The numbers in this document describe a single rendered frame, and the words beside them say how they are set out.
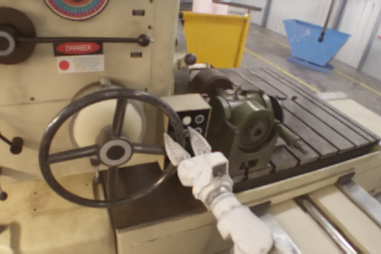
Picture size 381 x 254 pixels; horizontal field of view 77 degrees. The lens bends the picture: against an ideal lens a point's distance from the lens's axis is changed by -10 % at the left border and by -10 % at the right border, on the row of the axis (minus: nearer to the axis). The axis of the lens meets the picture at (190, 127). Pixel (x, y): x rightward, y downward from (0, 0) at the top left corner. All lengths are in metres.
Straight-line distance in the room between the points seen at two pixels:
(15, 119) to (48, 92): 0.13
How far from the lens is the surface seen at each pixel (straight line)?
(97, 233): 1.40
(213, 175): 0.53
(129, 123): 0.77
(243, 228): 0.49
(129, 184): 1.58
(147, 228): 1.44
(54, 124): 0.61
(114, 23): 0.78
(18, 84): 0.84
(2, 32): 0.72
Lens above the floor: 1.73
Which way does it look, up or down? 32 degrees down
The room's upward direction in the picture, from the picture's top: 9 degrees clockwise
